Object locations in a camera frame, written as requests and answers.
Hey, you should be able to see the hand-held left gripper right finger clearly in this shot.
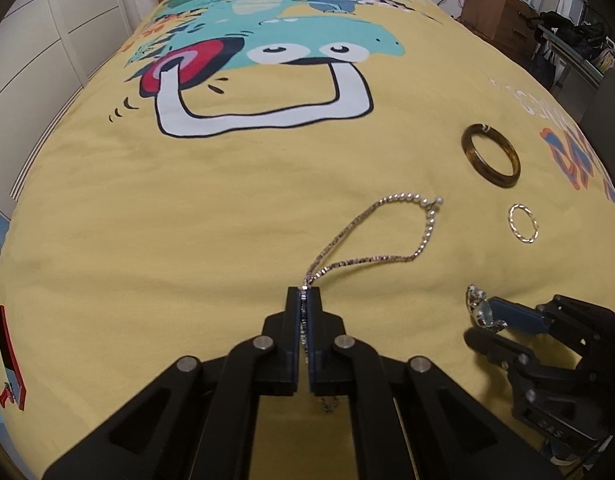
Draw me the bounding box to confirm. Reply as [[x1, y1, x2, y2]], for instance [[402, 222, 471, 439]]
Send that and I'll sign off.
[[307, 286, 563, 480]]

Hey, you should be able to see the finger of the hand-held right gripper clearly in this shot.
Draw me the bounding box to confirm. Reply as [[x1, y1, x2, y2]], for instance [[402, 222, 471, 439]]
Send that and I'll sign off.
[[464, 329, 584, 392], [487, 295, 614, 357]]

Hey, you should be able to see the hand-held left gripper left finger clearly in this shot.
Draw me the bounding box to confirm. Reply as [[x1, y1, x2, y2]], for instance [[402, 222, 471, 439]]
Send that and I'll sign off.
[[41, 286, 302, 480]]

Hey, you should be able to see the small wristwatch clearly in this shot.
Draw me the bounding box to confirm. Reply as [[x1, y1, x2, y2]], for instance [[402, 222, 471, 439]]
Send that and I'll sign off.
[[466, 284, 508, 333]]

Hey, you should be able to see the silver chain necklace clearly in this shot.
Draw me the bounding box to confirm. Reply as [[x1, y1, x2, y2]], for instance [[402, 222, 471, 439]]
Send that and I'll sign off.
[[300, 192, 444, 416]]

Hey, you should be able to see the dark brown bangle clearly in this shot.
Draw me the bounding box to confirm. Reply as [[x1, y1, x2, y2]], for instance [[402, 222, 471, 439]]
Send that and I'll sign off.
[[461, 124, 521, 189]]

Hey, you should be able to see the yellow printed bedspread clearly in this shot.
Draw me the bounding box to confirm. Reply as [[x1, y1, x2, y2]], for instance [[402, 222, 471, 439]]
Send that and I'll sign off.
[[0, 0, 615, 480]]

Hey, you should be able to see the dark blue bag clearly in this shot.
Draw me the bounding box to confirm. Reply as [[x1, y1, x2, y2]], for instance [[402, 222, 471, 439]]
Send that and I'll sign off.
[[530, 50, 558, 86]]

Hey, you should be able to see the grey desk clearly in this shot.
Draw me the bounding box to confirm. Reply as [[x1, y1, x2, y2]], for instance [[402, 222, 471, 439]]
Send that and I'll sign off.
[[537, 22, 608, 86]]

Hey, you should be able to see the red phone on bed edge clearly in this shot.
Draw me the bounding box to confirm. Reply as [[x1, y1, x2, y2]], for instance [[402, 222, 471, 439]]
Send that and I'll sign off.
[[0, 304, 29, 412]]

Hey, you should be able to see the black bag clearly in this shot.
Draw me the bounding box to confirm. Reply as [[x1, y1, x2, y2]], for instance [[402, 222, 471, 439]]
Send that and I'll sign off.
[[537, 10, 608, 46]]

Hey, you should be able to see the wooden dresser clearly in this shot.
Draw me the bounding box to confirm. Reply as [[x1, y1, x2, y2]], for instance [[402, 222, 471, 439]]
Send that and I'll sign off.
[[460, 0, 541, 61]]

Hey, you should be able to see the white wardrobe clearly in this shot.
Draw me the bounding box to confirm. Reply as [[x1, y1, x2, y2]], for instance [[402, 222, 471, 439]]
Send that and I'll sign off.
[[0, 0, 160, 201]]

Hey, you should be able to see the thin twisted ring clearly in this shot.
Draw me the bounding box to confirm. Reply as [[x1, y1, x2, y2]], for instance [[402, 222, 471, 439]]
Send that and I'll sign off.
[[507, 203, 539, 245]]

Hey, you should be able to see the black cable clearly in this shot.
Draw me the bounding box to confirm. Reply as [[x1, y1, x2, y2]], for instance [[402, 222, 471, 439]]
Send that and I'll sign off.
[[440, 0, 468, 22]]

